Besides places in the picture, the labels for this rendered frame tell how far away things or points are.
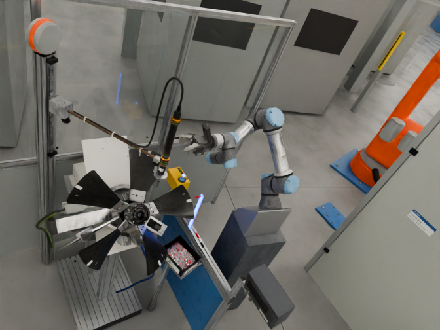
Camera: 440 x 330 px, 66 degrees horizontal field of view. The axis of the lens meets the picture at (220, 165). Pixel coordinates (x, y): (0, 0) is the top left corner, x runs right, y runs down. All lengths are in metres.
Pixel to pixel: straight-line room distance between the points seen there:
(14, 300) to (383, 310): 2.88
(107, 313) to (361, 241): 2.13
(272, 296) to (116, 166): 1.13
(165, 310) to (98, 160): 1.45
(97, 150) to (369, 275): 2.42
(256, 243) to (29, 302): 1.71
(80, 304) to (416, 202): 2.57
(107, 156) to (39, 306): 1.35
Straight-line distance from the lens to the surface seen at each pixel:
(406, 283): 3.15
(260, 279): 1.84
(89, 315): 2.86
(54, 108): 1.95
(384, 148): 5.21
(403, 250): 3.05
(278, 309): 1.80
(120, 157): 2.10
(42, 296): 3.00
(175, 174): 2.37
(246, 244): 2.26
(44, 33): 1.79
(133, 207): 1.86
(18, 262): 3.17
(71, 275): 2.98
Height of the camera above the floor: 2.67
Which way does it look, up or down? 38 degrees down
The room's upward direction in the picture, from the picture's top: 23 degrees clockwise
